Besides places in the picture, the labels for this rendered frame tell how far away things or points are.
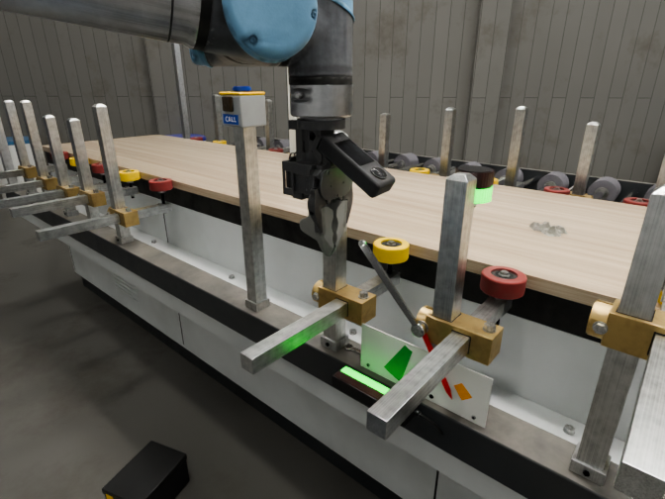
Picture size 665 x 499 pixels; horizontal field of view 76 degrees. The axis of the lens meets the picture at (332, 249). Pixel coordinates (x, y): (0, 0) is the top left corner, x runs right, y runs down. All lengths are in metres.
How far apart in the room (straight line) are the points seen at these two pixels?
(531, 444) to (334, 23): 0.69
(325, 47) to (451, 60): 4.37
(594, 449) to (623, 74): 4.94
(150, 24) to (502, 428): 0.75
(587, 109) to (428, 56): 1.75
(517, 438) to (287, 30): 0.68
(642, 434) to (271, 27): 0.48
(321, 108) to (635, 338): 0.49
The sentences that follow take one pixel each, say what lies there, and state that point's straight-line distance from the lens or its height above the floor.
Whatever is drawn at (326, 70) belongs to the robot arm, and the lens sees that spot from 0.60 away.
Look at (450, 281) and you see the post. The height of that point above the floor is 0.94.
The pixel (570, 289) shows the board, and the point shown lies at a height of 0.89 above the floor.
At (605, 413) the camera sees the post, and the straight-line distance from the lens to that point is 0.73.
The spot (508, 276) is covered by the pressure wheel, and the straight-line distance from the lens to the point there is 0.85.
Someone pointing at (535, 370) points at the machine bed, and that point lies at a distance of 0.99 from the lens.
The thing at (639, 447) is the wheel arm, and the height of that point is 0.96.
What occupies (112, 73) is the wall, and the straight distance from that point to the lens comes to 5.67.
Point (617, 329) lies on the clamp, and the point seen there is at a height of 0.95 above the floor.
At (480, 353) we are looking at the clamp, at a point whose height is 0.84.
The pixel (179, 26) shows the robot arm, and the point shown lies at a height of 1.28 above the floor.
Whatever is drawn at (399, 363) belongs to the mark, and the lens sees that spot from 0.83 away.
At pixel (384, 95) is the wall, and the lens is 4.88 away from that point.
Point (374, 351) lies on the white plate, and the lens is 0.86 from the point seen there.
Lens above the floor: 1.24
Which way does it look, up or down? 22 degrees down
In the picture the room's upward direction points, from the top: straight up
